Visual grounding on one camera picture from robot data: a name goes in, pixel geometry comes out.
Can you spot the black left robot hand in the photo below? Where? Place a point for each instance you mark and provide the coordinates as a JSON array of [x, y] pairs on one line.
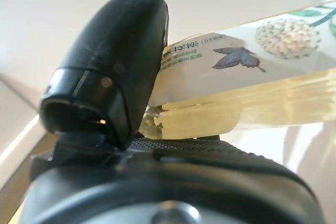
[[113, 64]]

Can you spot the tea bottle with white cap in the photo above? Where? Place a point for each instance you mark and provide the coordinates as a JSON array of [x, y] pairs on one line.
[[236, 58]]

